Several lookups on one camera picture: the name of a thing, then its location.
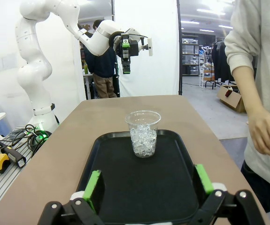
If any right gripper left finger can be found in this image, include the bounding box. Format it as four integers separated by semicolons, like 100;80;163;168
38;169;105;225

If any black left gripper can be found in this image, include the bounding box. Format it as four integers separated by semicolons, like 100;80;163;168
112;34;140;75

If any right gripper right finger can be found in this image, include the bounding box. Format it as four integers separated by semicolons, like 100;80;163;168
190;163;266;225

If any short clear iced cup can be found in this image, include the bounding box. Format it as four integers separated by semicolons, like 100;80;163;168
124;110;162;159

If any person's left forearm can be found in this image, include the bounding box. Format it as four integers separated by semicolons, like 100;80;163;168
232;64;267;118

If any person's left hand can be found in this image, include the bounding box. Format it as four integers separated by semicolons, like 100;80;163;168
246;109;270;158

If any man in dark jacket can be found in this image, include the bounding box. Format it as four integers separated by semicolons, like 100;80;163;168
83;20;120;99

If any white backdrop screen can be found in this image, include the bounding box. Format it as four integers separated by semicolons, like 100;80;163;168
113;0;181;97

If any black stand pole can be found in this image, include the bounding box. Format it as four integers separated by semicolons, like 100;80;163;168
176;0;184;96
111;0;121;98

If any black plastic serving tray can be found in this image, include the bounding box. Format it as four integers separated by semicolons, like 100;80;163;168
76;130;216;225

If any grey storage shelf unit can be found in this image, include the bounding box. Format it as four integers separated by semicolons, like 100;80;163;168
181;35;200;77

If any black handheld device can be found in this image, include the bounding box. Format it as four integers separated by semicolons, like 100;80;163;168
0;140;27;169

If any brown cardboard box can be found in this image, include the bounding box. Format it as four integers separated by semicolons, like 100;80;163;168
216;84;247;113

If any rack of dark clothes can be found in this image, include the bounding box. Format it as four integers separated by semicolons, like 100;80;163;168
211;38;235;84

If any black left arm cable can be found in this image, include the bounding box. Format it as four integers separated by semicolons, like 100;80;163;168
125;32;149;39

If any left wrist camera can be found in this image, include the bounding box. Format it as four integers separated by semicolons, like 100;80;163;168
139;36;154;57

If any bundle of black cables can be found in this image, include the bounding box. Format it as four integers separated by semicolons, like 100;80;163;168
8;123;52;158

